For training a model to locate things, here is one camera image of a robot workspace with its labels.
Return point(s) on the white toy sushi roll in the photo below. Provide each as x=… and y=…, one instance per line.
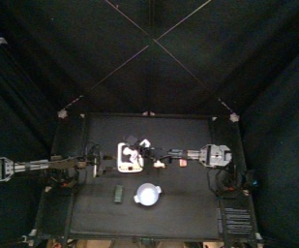
x=160, y=164

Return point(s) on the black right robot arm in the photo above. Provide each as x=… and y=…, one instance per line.
x=210, y=155

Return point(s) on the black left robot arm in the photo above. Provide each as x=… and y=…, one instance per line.
x=32, y=165

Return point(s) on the dark toy sushi piece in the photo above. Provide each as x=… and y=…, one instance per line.
x=132, y=139

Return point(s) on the salmon toy sushi piece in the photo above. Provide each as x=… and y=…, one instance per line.
x=182, y=162

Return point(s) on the white rectangular tray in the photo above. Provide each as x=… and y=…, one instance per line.
x=129, y=166

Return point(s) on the white toy food piece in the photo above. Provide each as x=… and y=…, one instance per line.
x=146, y=142

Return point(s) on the green toy vegetable strip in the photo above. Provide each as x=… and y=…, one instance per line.
x=120, y=193

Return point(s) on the white printed label sticker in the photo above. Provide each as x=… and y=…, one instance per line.
x=238, y=221

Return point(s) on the silver frame middle bracket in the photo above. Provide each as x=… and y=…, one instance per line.
x=149, y=113

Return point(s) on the silver frame corner bracket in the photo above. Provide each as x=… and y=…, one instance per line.
x=1, y=40
x=234, y=117
x=63, y=113

